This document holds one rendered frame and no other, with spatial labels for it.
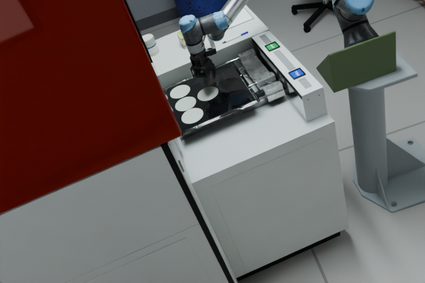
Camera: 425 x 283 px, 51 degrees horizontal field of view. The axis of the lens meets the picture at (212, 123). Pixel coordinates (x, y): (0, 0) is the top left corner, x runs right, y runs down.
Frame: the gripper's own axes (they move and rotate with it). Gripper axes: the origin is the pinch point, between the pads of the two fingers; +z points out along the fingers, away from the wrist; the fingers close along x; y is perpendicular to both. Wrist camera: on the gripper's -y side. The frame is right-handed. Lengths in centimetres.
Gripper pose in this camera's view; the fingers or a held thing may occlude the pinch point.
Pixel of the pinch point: (211, 83)
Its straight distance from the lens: 208.7
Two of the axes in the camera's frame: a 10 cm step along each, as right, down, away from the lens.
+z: 2.7, 7.2, 6.3
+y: -3.3, 6.9, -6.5
